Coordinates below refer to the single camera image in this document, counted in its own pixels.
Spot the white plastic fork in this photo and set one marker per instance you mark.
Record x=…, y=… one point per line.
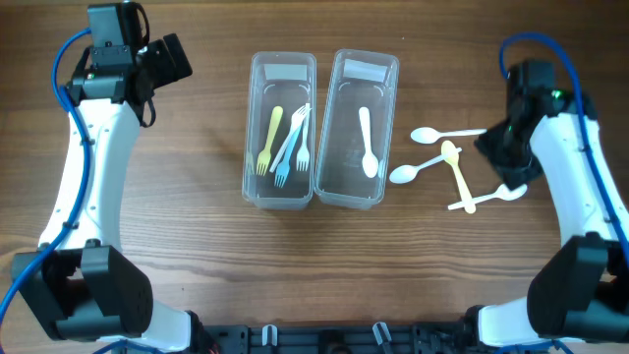
x=303, y=154
x=297, y=119

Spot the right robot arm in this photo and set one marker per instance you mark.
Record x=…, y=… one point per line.
x=581, y=294

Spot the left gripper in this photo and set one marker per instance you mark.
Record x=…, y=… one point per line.
x=175, y=64

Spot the clear plastic container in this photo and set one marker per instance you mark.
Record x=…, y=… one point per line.
x=358, y=78
x=286, y=79

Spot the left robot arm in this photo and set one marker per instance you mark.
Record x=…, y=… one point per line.
x=77, y=283

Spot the white spoon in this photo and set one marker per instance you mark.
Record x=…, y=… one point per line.
x=428, y=135
x=407, y=173
x=502, y=193

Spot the yellow plastic fork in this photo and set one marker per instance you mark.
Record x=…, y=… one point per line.
x=264, y=156

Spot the right clear plastic container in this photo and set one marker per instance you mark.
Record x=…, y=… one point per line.
x=358, y=78

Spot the cream spoon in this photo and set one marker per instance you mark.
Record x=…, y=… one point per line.
x=370, y=162

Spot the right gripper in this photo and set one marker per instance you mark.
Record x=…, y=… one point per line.
x=513, y=175

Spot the left clear plastic container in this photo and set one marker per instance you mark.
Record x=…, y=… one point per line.
x=286, y=79

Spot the yellow plastic spoon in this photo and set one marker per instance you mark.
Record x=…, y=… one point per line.
x=451, y=157

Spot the white spoon top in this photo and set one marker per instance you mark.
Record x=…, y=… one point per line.
x=428, y=135

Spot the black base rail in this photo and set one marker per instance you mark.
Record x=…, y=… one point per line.
x=378, y=338

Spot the pale blue plastic fork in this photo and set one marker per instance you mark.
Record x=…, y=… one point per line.
x=283, y=169

